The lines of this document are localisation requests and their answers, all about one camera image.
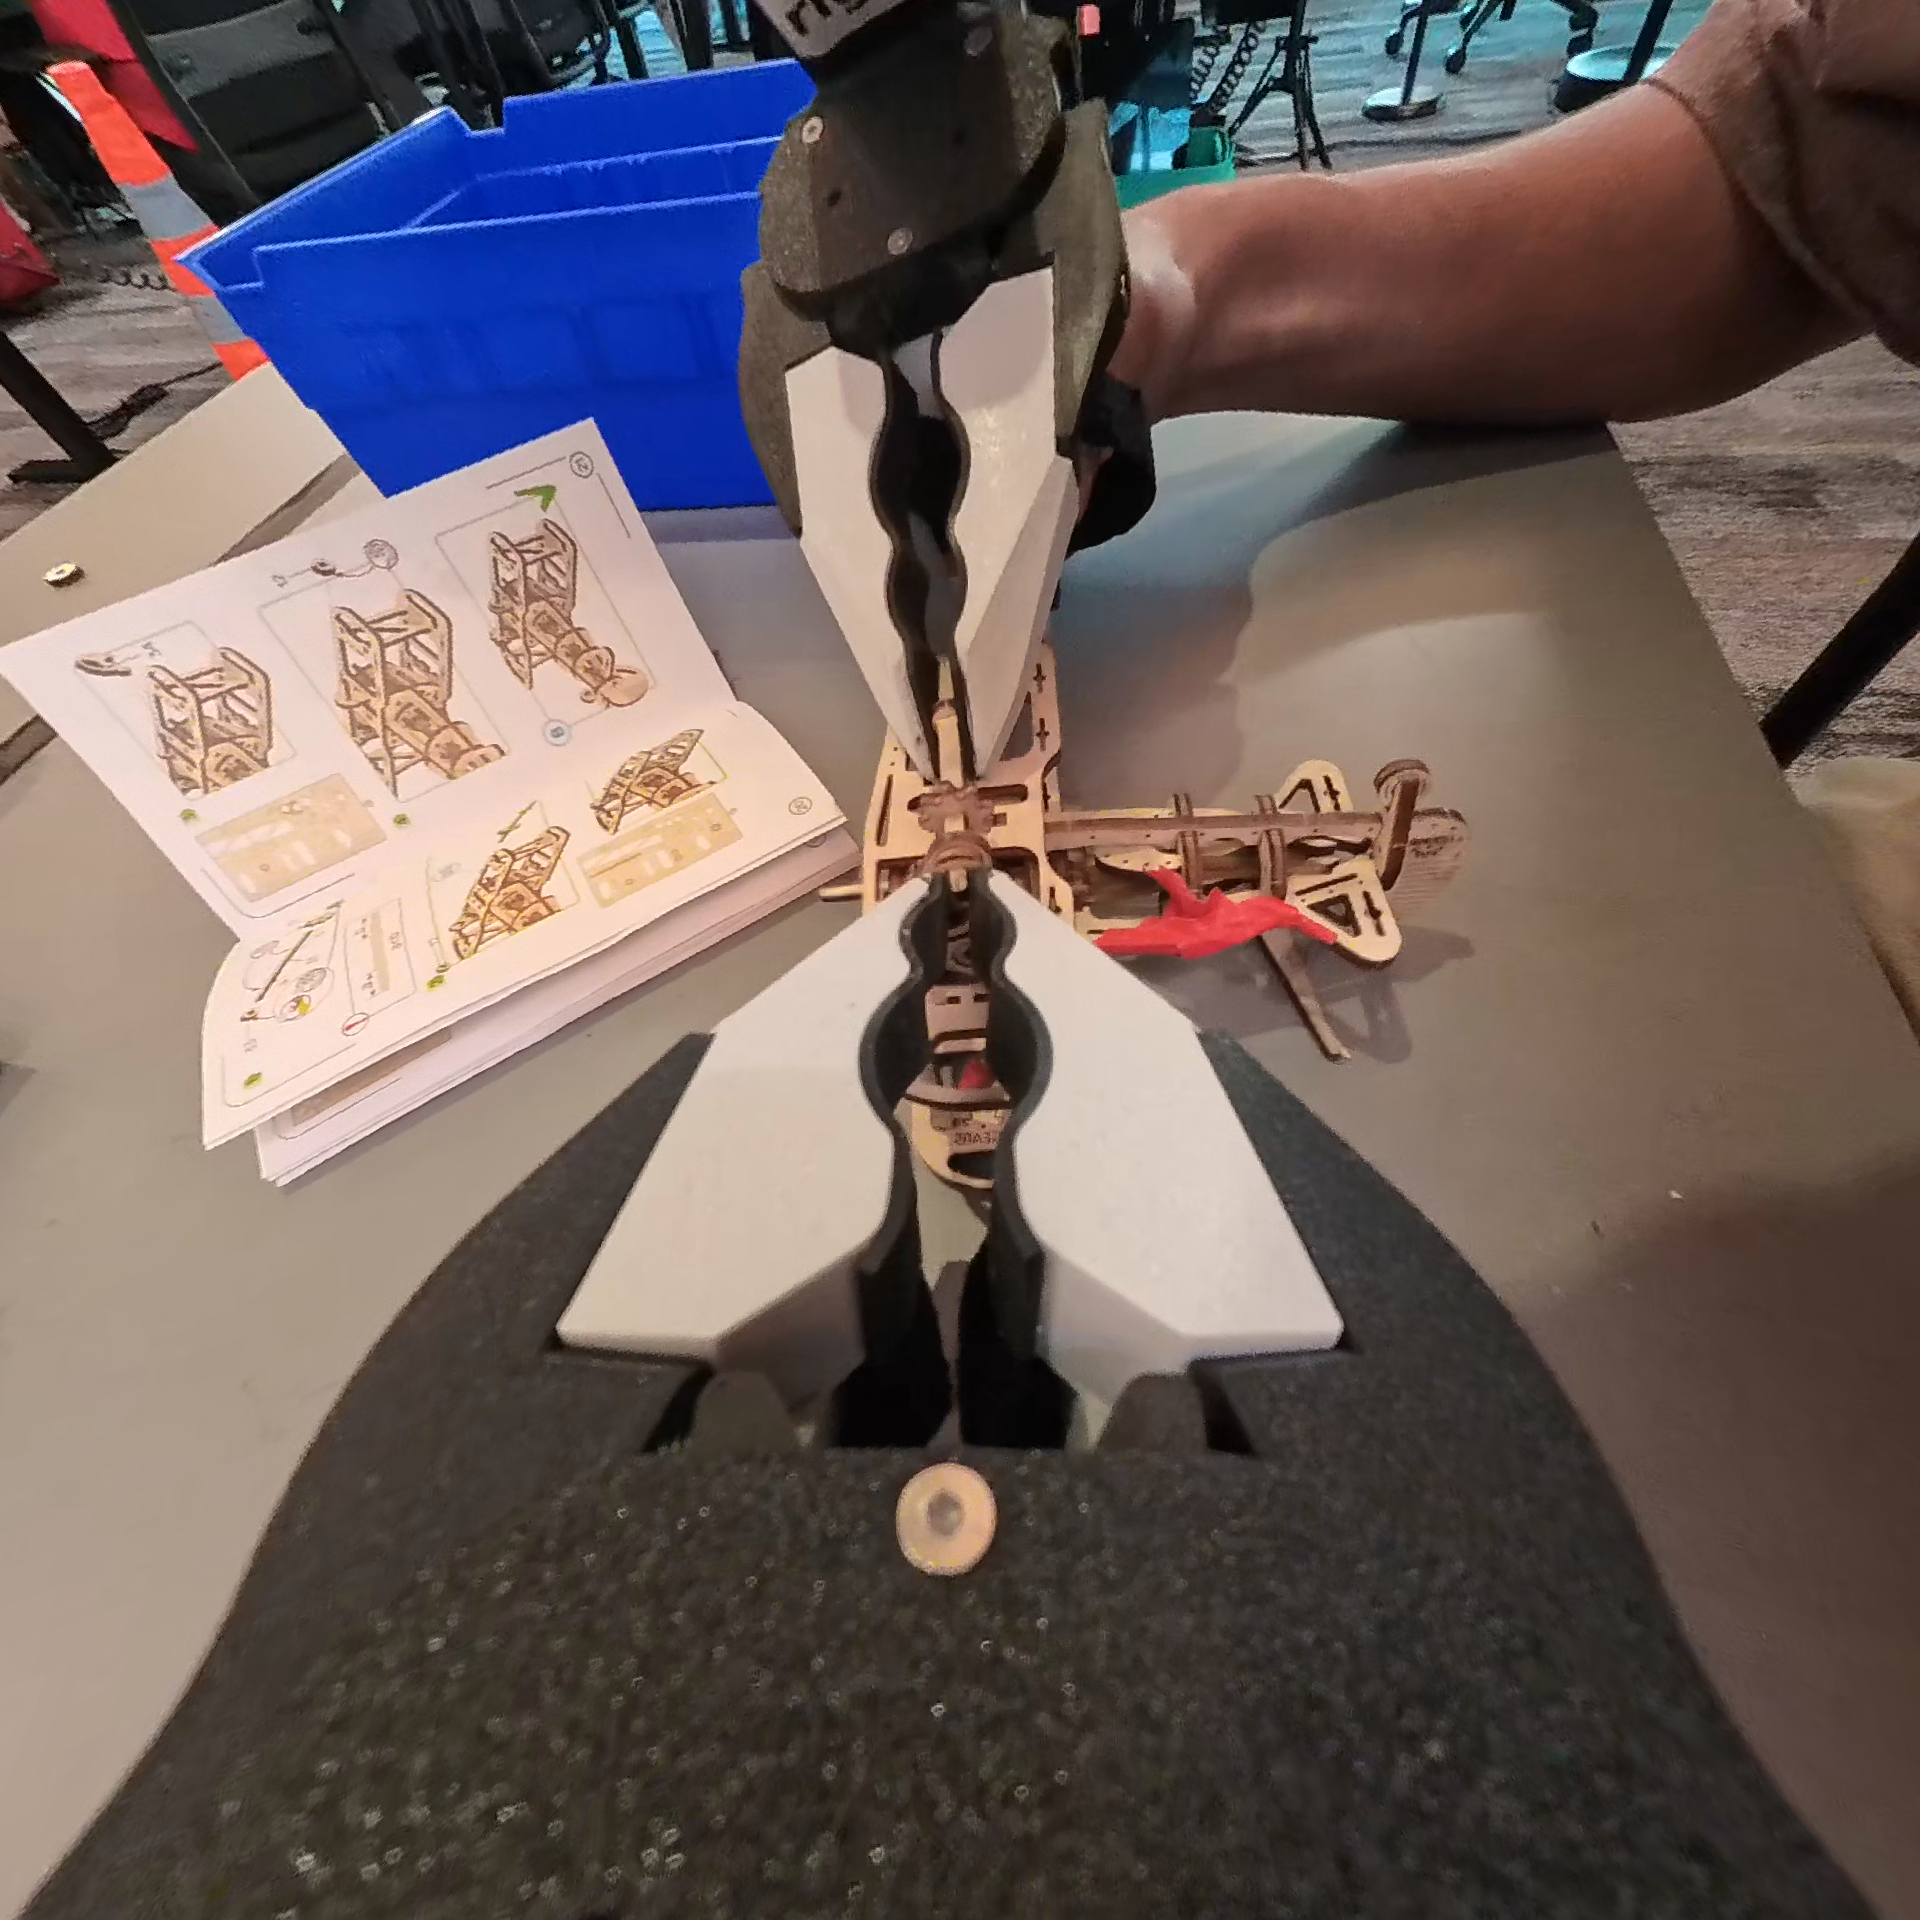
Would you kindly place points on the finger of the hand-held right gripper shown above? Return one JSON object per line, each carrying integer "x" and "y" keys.
{"x": 1019, "y": 451}
{"x": 841, "y": 480}

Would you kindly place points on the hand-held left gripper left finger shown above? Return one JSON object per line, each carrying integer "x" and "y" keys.
{"x": 719, "y": 1200}

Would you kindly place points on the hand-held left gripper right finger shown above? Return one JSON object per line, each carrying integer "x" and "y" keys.
{"x": 1171, "y": 1200}

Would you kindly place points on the wooden model airplane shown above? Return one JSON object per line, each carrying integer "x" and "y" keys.
{"x": 1245, "y": 839}

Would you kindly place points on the person's right forearm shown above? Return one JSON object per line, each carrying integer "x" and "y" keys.
{"x": 1426, "y": 286}

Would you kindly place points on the green plastic box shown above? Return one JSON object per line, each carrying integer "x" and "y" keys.
{"x": 1185, "y": 164}

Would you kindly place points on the red rubber band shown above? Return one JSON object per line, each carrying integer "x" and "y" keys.
{"x": 1198, "y": 933}

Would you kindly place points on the blue plastic bin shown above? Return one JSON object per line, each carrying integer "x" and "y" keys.
{"x": 522, "y": 331}

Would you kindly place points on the open instruction booklet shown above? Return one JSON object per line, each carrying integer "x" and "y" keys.
{"x": 377, "y": 1048}

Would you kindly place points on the person's tan trousers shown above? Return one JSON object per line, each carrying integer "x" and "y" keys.
{"x": 1875, "y": 870}

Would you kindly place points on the black metal stand foot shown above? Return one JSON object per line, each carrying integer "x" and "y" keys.
{"x": 59, "y": 407}

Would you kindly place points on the red cloth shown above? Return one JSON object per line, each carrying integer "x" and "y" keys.
{"x": 113, "y": 60}

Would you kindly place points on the orange traffic cone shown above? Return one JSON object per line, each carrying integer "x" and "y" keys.
{"x": 105, "y": 128}

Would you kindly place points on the black metal leg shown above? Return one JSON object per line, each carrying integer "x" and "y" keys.
{"x": 1846, "y": 644}

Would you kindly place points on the brown shirt sleeve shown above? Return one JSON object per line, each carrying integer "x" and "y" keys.
{"x": 1828, "y": 150}

